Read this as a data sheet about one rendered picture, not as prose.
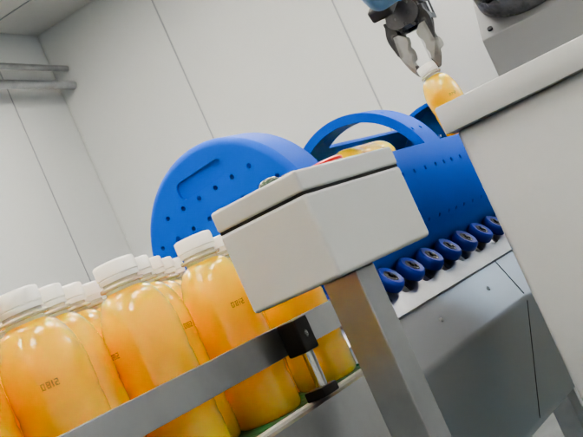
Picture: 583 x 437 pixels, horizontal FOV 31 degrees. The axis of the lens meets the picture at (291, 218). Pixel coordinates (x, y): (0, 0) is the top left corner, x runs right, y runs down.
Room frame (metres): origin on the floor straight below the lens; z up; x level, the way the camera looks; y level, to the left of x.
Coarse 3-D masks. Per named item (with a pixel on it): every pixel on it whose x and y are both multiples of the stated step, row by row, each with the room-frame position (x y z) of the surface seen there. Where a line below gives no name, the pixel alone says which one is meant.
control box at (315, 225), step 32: (352, 160) 0.98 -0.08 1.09; (384, 160) 1.03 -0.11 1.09; (256, 192) 0.91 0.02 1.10; (288, 192) 0.89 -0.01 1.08; (320, 192) 0.91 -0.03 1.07; (352, 192) 0.95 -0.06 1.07; (384, 192) 1.01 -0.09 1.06; (224, 224) 0.93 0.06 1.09; (256, 224) 0.91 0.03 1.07; (288, 224) 0.90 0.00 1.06; (320, 224) 0.89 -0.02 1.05; (352, 224) 0.93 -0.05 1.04; (384, 224) 0.98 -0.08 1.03; (416, 224) 1.04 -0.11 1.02; (256, 256) 0.92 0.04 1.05; (288, 256) 0.91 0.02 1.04; (320, 256) 0.89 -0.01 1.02; (352, 256) 0.91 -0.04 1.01; (384, 256) 0.97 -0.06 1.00; (256, 288) 0.93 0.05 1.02; (288, 288) 0.91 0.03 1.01
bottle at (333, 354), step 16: (320, 288) 1.12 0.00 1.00; (288, 304) 1.10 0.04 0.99; (304, 304) 1.10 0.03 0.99; (272, 320) 1.11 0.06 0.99; (288, 320) 1.10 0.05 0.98; (336, 336) 1.11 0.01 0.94; (320, 352) 1.10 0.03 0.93; (336, 352) 1.11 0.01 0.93; (304, 368) 1.10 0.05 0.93; (336, 368) 1.10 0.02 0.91; (352, 368) 1.12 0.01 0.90; (304, 384) 1.11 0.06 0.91
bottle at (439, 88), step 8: (432, 72) 1.97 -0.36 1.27; (424, 80) 1.99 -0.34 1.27; (432, 80) 1.97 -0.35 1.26; (440, 80) 1.96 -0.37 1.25; (448, 80) 1.97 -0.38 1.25; (424, 88) 1.98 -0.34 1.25; (432, 88) 1.97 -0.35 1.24; (440, 88) 1.96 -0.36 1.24; (448, 88) 1.96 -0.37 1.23; (456, 88) 1.97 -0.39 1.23; (424, 96) 1.99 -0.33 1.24; (432, 96) 1.97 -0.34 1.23; (440, 96) 1.96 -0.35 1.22; (448, 96) 1.96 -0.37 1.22; (456, 96) 1.96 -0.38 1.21; (432, 104) 1.97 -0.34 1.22; (440, 104) 1.96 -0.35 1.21; (432, 112) 1.99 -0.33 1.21
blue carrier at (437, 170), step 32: (320, 128) 1.73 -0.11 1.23; (416, 128) 1.67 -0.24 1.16; (192, 160) 1.37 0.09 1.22; (224, 160) 1.35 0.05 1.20; (256, 160) 1.33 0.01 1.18; (288, 160) 1.31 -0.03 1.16; (320, 160) 1.83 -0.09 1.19; (416, 160) 1.58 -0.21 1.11; (448, 160) 1.68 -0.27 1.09; (160, 192) 1.41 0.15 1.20; (192, 192) 1.39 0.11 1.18; (224, 192) 1.36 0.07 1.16; (416, 192) 1.55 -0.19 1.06; (448, 192) 1.65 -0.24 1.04; (480, 192) 1.78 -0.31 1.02; (160, 224) 1.42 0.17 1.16; (192, 224) 1.40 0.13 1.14; (448, 224) 1.67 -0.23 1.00; (160, 256) 1.43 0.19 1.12
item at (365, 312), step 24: (336, 288) 0.98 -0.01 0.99; (360, 288) 0.97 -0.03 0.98; (336, 312) 0.99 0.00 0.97; (360, 312) 0.98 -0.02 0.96; (384, 312) 0.98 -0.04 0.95; (360, 336) 0.98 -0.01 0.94; (384, 336) 0.97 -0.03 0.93; (360, 360) 0.99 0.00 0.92; (384, 360) 0.97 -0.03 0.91; (408, 360) 0.99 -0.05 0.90; (384, 384) 0.98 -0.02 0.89; (408, 384) 0.97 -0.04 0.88; (384, 408) 0.99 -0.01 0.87; (408, 408) 0.97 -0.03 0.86; (432, 408) 0.99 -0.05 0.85; (408, 432) 0.98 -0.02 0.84; (432, 432) 0.97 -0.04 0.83
